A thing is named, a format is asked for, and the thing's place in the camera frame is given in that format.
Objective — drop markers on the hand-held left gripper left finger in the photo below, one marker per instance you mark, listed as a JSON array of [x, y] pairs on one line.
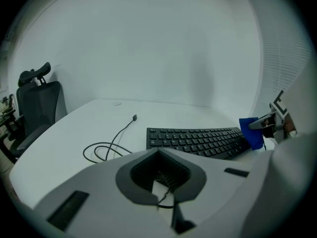
[[99, 195]]

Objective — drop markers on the white round desk grommet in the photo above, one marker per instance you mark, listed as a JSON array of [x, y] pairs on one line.
[[117, 103]]

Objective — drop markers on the ribbed glass partition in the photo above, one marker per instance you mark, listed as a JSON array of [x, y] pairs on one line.
[[280, 58]]

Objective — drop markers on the black office chair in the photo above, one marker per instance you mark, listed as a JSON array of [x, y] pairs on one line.
[[39, 103]]

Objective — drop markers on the person's right hand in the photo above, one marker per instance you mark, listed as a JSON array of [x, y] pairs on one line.
[[289, 125]]

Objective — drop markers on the blue cloth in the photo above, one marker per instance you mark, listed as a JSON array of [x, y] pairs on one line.
[[250, 135]]

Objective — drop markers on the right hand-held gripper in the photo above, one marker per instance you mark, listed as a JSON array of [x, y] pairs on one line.
[[278, 123]]

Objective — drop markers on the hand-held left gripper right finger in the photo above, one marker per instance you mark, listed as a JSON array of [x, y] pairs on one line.
[[218, 182]]

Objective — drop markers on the black keyboard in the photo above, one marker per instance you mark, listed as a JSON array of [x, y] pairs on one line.
[[193, 140]]

